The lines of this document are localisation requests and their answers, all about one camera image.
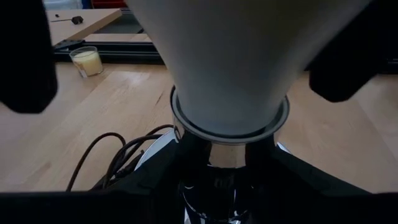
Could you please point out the black allen key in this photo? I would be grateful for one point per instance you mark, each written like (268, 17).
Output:
(62, 20)

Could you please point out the white lightbulb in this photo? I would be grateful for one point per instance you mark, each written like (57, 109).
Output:
(233, 62)

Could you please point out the red storage bin shelf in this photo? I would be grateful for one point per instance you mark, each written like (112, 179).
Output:
(109, 3)

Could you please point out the beige wooden desk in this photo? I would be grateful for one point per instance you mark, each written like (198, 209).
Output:
(93, 21)

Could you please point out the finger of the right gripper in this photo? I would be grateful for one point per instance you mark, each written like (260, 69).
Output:
(357, 62)
(25, 62)

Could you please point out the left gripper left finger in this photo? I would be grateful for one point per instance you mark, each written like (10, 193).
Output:
(149, 186)

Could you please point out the black round knob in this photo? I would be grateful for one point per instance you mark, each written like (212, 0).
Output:
(77, 20)

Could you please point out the chrome lamp socket base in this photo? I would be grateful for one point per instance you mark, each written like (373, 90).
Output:
(228, 154)

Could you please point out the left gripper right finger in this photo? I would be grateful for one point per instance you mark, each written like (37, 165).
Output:
(298, 189)

